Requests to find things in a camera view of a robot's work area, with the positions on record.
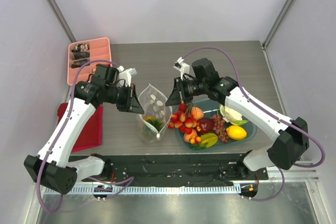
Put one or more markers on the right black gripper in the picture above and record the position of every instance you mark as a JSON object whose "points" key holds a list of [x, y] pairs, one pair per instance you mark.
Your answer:
{"points": [[179, 91]]}

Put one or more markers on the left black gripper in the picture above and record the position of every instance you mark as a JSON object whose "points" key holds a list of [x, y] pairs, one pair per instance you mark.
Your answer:
{"points": [[132, 103]]}

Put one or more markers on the clear zip top bag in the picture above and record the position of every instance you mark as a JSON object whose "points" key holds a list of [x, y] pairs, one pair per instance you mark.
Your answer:
{"points": [[153, 102]]}

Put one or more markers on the orange toy pineapple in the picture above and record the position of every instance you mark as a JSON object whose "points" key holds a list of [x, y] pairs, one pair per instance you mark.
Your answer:
{"points": [[151, 124]]}

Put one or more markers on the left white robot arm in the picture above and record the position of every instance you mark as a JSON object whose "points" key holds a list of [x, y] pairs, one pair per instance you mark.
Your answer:
{"points": [[51, 167]]}

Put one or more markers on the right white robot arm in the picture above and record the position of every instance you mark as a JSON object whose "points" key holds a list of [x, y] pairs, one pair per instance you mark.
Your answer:
{"points": [[288, 135]]}

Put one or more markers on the red cherry bunch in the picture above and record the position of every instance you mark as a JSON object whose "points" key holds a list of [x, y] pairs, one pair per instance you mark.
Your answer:
{"points": [[184, 118]]}

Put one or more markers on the orange toy peach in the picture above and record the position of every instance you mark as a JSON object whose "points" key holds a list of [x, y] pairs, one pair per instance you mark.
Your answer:
{"points": [[197, 113]]}

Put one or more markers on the teal plastic tray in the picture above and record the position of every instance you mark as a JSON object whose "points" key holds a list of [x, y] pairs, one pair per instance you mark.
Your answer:
{"points": [[210, 108]]}

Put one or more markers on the dark red toy apple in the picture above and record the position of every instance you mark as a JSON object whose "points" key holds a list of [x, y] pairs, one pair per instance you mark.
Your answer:
{"points": [[204, 125]]}

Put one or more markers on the small orange cherry cluster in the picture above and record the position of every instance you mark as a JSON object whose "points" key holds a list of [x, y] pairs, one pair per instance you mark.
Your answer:
{"points": [[195, 140]]}

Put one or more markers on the purple toy grapes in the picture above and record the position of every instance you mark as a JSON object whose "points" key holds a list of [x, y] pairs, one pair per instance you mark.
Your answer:
{"points": [[220, 129]]}

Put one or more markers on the yellow green toy starfruit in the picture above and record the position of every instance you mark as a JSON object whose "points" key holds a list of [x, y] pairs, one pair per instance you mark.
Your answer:
{"points": [[208, 140]]}

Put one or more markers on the red folded cloth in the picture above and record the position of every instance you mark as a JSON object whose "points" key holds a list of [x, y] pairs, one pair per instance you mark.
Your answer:
{"points": [[91, 134]]}

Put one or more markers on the white toy cauliflower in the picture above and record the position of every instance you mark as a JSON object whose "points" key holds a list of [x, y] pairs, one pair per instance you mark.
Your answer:
{"points": [[231, 116]]}

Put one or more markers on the yellow toy lemon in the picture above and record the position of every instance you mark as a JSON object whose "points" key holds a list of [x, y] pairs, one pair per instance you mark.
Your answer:
{"points": [[236, 133]]}

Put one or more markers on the pink compartment organizer box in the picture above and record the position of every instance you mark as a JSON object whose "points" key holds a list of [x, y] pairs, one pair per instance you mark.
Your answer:
{"points": [[82, 52]]}

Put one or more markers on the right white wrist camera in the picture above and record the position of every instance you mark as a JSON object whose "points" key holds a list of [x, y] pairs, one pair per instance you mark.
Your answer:
{"points": [[182, 67]]}

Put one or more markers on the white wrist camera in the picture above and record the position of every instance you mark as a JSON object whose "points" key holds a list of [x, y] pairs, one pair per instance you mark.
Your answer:
{"points": [[182, 67], [124, 78]]}

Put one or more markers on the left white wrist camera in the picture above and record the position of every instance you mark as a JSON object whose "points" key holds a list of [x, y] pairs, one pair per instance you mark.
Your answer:
{"points": [[124, 78]]}

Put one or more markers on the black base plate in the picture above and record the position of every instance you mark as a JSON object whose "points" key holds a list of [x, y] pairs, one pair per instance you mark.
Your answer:
{"points": [[178, 170]]}

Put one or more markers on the slotted white cable duct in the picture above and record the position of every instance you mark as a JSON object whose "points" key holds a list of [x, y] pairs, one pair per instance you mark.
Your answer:
{"points": [[99, 189]]}

